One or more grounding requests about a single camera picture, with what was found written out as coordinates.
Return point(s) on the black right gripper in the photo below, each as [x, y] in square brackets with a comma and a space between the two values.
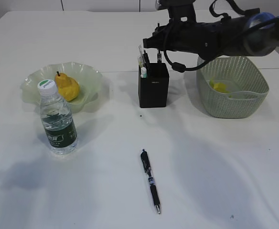
[177, 35]

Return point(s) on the black gel pen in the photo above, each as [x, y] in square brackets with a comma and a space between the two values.
[147, 63]
[152, 185]
[159, 57]

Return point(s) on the clear plastic ruler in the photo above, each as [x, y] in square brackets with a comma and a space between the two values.
[141, 53]

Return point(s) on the yellow pen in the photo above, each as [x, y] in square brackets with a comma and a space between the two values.
[140, 62]

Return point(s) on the teal pen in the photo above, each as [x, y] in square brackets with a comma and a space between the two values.
[143, 72]

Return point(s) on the yellow waste paper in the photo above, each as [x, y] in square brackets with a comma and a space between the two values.
[222, 87]

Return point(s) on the yellow pear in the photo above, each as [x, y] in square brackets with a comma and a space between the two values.
[67, 86]

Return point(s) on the clear water bottle green label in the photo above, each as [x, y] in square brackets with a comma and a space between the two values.
[57, 119]

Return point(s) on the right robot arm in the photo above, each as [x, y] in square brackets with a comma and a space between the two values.
[253, 33]

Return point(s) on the black square pen holder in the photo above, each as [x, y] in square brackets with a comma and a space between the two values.
[153, 90]

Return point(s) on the green plastic woven basket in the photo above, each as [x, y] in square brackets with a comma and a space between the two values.
[249, 87]

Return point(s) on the green wavy glass plate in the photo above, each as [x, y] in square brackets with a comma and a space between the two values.
[89, 79]

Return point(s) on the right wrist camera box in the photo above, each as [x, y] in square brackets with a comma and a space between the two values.
[159, 6]

